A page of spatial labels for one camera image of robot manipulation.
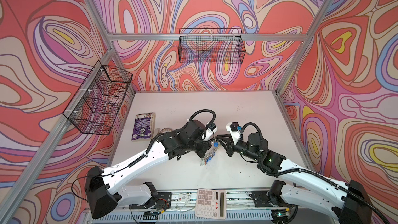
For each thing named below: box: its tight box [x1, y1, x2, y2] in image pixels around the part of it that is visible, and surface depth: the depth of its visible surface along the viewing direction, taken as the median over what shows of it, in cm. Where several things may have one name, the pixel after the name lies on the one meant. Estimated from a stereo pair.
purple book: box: [131, 112, 156, 142], surface depth 101 cm
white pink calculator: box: [194, 188, 227, 220], surface depth 72 cm
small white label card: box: [178, 193, 191, 204], surface depth 75 cm
